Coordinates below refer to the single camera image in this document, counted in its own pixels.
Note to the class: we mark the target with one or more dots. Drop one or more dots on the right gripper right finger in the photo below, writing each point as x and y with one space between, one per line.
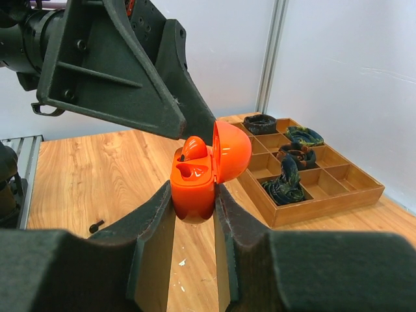
261 269

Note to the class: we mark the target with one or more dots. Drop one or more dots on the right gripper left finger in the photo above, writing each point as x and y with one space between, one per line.
122 267

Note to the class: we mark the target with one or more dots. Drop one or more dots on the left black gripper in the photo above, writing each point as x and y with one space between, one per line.
100 63

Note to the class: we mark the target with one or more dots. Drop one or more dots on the orange earbud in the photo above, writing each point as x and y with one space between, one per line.
193 148

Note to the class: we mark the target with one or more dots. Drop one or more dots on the orange earbud charging case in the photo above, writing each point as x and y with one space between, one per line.
193 182

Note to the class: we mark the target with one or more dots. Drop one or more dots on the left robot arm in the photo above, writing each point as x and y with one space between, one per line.
26 27

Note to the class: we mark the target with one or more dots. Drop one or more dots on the black earbud lower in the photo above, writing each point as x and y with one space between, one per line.
95 227

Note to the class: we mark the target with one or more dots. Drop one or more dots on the dark green rolled sock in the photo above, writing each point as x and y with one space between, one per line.
285 189

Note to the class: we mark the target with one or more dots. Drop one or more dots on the wooden compartment tray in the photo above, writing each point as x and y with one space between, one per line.
332 185

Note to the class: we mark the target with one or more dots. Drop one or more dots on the black orange rolled sock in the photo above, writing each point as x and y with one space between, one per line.
304 157

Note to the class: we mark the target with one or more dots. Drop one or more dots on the black rolled sock left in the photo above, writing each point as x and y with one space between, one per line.
260 124

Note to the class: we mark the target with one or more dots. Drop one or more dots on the green yellow rolled sock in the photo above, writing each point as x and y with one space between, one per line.
304 135

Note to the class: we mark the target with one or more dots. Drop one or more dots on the aluminium frame post left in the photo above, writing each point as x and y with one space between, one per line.
271 54

